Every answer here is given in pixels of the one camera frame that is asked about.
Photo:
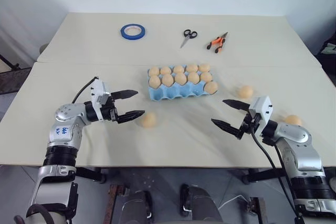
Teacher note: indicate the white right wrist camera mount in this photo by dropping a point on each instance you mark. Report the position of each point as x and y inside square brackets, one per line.
[262, 106]

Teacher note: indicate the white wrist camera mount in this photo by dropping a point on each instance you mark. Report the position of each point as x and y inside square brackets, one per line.
[97, 89]
[262, 106]

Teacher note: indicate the dark rounded shape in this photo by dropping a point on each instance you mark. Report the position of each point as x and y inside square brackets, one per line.
[199, 205]
[136, 207]

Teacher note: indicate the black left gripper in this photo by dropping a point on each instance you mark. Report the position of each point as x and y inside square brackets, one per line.
[109, 112]

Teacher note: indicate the tan egg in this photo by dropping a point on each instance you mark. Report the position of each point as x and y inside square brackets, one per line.
[245, 91]
[178, 69]
[154, 71]
[149, 120]
[191, 68]
[211, 87]
[193, 77]
[206, 76]
[167, 80]
[180, 78]
[154, 81]
[204, 67]
[166, 70]
[294, 119]

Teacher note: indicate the beige table cloth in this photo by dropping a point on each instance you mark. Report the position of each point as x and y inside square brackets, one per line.
[183, 134]

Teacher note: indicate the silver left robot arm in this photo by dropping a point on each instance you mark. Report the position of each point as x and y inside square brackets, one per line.
[63, 132]

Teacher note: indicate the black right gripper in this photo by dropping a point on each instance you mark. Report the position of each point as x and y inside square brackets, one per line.
[249, 124]

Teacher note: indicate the orange black pliers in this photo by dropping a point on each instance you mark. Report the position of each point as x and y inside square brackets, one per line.
[216, 42]

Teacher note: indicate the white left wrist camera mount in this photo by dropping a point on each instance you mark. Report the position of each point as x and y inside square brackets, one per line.
[97, 89]

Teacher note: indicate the blue egg tray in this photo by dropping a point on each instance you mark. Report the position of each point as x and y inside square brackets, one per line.
[173, 93]

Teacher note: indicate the dark metal frame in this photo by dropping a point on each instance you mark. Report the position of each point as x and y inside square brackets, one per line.
[13, 75]

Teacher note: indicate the black bag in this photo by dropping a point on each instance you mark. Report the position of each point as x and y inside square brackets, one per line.
[328, 56]

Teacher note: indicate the black table foot with caster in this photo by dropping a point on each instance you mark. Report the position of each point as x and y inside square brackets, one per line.
[89, 173]
[262, 175]

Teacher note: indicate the blue tape roll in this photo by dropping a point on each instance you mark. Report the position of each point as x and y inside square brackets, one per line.
[124, 33]

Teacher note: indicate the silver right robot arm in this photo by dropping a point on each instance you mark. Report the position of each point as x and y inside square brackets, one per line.
[302, 150]

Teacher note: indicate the rusty metal bar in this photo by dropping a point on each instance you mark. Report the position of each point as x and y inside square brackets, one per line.
[258, 211]
[113, 203]

